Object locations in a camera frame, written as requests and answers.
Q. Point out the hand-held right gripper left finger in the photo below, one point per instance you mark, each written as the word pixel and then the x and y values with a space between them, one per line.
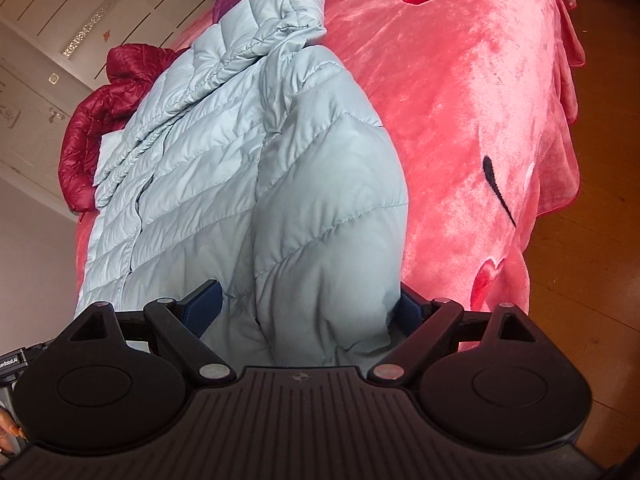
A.
pixel 204 306

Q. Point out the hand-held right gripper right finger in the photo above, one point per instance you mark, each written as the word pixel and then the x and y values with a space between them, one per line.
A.
pixel 414 311

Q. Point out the light blue down jacket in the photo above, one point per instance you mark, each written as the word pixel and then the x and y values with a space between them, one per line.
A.
pixel 260 170

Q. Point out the person's left hand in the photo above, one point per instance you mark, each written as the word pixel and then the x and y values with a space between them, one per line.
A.
pixel 9 432

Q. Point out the pink heart print bed blanket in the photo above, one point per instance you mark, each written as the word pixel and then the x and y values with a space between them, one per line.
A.
pixel 475 120

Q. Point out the dark red down jacket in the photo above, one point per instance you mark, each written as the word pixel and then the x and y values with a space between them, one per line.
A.
pixel 95 120

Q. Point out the white wardrobe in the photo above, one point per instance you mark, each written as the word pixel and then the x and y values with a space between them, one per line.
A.
pixel 60 20

